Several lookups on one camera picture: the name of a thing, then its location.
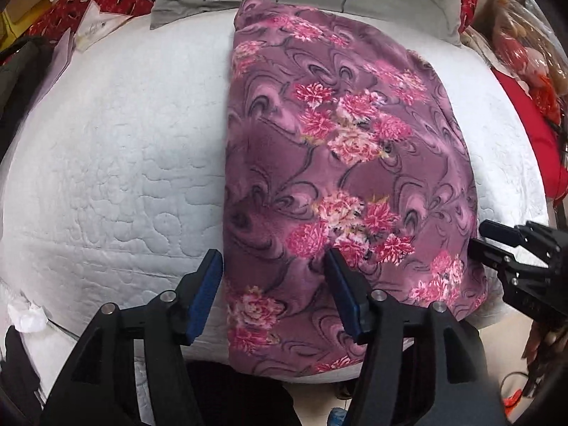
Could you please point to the dark jacket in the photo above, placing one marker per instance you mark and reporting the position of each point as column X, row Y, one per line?
column 26, row 88

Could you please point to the purple floral garment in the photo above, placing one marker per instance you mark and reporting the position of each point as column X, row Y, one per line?
column 355, row 142

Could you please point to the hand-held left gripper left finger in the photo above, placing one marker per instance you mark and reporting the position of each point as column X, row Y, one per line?
column 206, row 293

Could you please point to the pale lavender paper sheet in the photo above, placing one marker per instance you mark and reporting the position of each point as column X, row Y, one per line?
column 60, row 62

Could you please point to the grey floral pillow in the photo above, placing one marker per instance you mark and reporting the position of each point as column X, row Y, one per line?
column 421, row 4

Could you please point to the doll in plastic wrap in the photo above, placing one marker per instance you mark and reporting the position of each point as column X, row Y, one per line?
column 519, row 44

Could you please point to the white quilted mattress pad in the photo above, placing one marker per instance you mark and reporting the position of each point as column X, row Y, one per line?
column 124, row 142

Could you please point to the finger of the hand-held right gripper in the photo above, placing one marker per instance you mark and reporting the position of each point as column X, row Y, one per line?
column 488, row 253
column 497, row 232

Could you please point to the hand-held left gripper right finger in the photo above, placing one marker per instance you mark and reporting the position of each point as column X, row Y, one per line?
column 344, row 293

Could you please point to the white crumpled tissue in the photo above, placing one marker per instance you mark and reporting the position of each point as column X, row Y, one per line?
column 26, row 317

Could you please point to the black cloth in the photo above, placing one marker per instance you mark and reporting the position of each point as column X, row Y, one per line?
column 17, row 372

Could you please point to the yellow box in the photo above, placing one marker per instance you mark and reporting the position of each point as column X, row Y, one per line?
column 9, row 31

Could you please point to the plain red cloth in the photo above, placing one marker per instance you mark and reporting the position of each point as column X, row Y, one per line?
column 532, row 142

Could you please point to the white paper packet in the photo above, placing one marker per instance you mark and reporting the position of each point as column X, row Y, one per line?
column 100, row 26

